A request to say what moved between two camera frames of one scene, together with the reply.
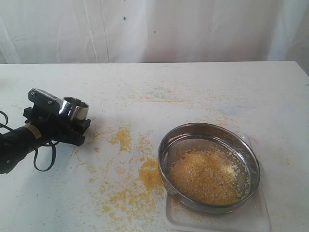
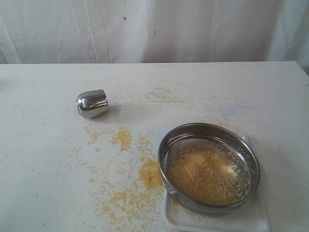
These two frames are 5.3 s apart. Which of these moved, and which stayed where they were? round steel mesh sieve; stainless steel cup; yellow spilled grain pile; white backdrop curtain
Moved: stainless steel cup
Stayed: yellow spilled grain pile; white backdrop curtain; round steel mesh sieve
